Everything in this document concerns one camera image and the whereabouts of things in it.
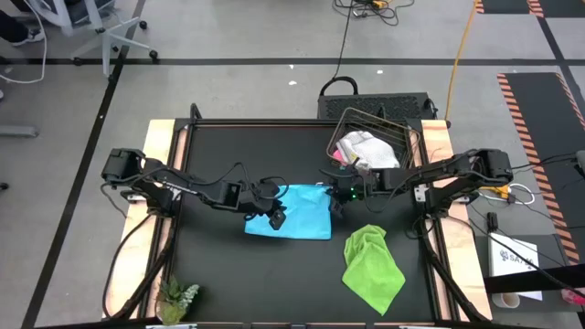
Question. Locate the person's foot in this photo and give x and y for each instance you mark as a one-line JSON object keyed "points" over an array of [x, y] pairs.
{"points": [[18, 32]]}

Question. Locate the pink microfiber towel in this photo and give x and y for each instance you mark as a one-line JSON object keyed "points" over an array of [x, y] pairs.
{"points": [[339, 157]]}

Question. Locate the black power adapter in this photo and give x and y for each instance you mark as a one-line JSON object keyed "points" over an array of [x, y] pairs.
{"points": [[492, 221]]}

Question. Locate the black aluminium table frame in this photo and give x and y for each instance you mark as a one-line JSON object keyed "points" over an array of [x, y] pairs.
{"points": [[274, 122]]}

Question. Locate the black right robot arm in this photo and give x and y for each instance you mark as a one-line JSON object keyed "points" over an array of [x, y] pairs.
{"points": [[448, 171]]}

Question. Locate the wooden table side board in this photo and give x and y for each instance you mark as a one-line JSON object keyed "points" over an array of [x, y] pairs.
{"points": [[436, 134], [157, 137]]}

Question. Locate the white label box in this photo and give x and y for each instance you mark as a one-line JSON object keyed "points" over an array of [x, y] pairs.
{"points": [[498, 269]]}

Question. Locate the black computer case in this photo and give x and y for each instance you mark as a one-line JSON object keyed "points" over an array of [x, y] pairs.
{"points": [[365, 101]]}

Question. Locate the black hazard-striped floor mat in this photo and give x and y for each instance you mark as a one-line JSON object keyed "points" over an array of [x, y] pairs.
{"points": [[507, 5], [539, 119]]}

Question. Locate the green microfiber towel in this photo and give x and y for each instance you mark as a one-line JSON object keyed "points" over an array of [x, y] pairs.
{"points": [[372, 269]]}

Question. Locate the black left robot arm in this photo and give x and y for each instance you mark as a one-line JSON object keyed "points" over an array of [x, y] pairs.
{"points": [[183, 185]]}

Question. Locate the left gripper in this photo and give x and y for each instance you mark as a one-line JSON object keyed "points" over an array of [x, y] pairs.
{"points": [[258, 196]]}

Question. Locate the grey furniture foot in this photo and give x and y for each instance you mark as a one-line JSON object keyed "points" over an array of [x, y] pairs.
{"points": [[18, 131]]}

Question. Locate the beige tape roll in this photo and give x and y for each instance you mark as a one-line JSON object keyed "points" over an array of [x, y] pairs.
{"points": [[494, 300]]}

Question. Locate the light blue microfiber towel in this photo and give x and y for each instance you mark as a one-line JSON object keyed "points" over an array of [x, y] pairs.
{"points": [[306, 215]]}

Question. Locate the grey waffle microfiber towel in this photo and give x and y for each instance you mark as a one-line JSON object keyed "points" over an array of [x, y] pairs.
{"points": [[370, 151]]}

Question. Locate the small potted green plant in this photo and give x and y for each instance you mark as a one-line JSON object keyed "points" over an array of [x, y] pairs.
{"points": [[173, 297]]}

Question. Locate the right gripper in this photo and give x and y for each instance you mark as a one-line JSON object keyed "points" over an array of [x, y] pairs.
{"points": [[352, 185]]}

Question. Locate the yellow power splitter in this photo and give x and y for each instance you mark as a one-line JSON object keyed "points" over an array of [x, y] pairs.
{"points": [[503, 191]]}

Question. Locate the white office chair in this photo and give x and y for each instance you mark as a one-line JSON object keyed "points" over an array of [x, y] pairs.
{"points": [[106, 41]]}

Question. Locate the pink object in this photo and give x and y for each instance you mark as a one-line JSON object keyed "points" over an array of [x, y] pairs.
{"points": [[573, 297]]}

